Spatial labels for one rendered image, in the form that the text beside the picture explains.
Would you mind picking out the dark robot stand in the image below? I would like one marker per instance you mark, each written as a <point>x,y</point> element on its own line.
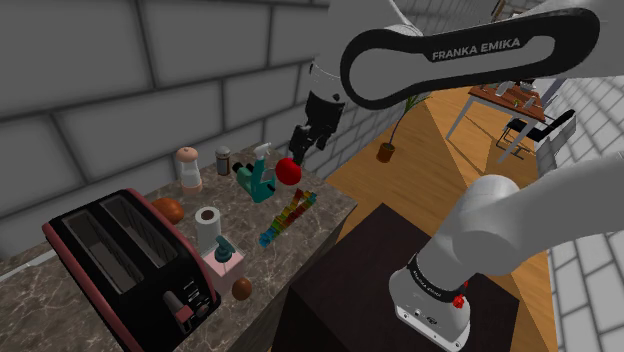
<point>356,273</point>

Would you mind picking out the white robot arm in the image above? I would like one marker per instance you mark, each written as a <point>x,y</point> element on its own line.
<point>492,219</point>

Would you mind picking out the pink soap dispenser teal pump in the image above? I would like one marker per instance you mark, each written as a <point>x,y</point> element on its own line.
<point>225,265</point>

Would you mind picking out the pink and white salt grinder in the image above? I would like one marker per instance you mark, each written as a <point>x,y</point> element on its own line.
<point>188,173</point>

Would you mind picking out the black chair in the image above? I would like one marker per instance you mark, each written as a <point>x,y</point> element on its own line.
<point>541,130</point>

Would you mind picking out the brown egg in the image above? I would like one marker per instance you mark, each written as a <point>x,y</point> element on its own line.
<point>241,289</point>

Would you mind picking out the brown bread loaf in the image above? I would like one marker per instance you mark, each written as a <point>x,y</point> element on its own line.
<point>168,210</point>

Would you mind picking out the white paper towel roll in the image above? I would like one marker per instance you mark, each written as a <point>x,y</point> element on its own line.
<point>207,226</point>

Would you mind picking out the multicoloured block toy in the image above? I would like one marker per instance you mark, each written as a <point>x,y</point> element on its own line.
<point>287,217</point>

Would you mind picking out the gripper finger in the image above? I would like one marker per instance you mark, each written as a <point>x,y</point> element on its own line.
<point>322,140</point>
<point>298,141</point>

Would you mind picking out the teal spray bottle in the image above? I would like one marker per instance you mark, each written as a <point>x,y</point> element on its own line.
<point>257,183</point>

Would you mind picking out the grey and brown pepper shaker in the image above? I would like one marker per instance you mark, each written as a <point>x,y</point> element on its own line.
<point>223,161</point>

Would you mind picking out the black and red toaster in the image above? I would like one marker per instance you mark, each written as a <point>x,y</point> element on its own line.
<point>131,263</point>

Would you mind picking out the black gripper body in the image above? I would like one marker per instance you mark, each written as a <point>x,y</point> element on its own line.
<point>323,111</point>

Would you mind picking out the potted plant in brown pot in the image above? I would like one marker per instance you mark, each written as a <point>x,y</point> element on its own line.
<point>385,152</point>

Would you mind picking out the red apple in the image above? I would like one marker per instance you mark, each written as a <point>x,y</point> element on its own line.
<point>288,171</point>

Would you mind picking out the brown dining table white legs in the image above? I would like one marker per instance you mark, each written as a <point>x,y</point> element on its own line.
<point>492,100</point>

